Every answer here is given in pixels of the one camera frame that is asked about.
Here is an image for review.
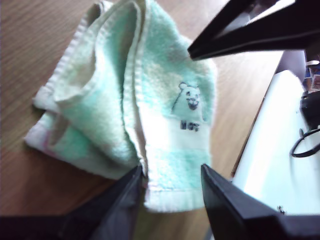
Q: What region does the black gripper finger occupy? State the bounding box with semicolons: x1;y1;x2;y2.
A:
187;0;256;55
190;0;320;61
62;164;144;240
200;163;281;240

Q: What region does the mint and pink tea towel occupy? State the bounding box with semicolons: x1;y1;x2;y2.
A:
23;0;219;214

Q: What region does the thin black looped cable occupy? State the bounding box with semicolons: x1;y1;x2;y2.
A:
289;127;320;159

